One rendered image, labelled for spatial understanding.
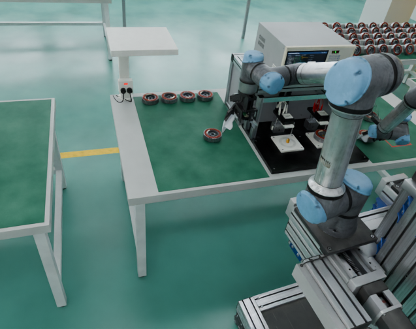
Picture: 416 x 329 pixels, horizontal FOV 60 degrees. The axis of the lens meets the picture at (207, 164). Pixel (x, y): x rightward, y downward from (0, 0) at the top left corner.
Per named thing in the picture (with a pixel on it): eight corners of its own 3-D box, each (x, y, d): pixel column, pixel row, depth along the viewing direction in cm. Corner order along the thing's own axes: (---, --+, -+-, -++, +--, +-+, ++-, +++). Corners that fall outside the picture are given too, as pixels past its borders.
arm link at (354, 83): (347, 220, 120) (405, 60, 89) (313, 235, 114) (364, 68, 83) (321, 200, 128) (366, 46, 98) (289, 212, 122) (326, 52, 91)
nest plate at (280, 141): (304, 150, 213) (304, 148, 212) (281, 153, 209) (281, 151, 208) (292, 135, 224) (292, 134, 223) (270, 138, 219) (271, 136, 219)
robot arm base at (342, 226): (364, 233, 131) (375, 215, 125) (330, 242, 126) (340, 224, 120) (339, 203, 141) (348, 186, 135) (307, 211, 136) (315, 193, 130)
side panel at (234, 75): (241, 125, 231) (251, 79, 210) (238, 125, 230) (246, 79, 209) (228, 103, 251) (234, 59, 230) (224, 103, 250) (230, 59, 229)
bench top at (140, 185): (466, 158, 236) (470, 152, 233) (128, 206, 175) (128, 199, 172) (372, 85, 308) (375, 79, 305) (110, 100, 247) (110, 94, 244)
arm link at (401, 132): (386, 145, 201) (384, 127, 205) (405, 147, 202) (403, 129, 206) (394, 138, 194) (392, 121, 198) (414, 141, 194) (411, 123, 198)
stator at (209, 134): (224, 136, 219) (224, 130, 217) (217, 145, 211) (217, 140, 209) (207, 130, 222) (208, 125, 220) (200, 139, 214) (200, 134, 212)
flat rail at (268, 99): (352, 96, 219) (354, 92, 217) (260, 102, 202) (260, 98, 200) (351, 95, 220) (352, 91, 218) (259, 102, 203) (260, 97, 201)
